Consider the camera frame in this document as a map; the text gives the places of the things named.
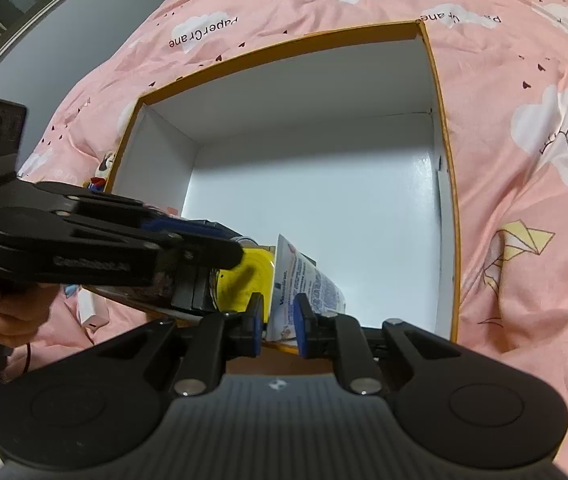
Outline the person left hand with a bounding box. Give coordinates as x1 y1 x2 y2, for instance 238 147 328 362
0 284 60 348

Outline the raccoon sailor plush toy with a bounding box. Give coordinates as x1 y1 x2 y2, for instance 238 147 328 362
86 152 116 192

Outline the white Vaseline lotion tube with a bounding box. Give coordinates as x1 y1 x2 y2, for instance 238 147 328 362
265 234 346 342

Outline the yellow round container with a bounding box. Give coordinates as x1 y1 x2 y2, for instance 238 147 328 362
213 247 275 321

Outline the orange cardboard box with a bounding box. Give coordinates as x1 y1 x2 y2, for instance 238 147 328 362
106 21 460 339

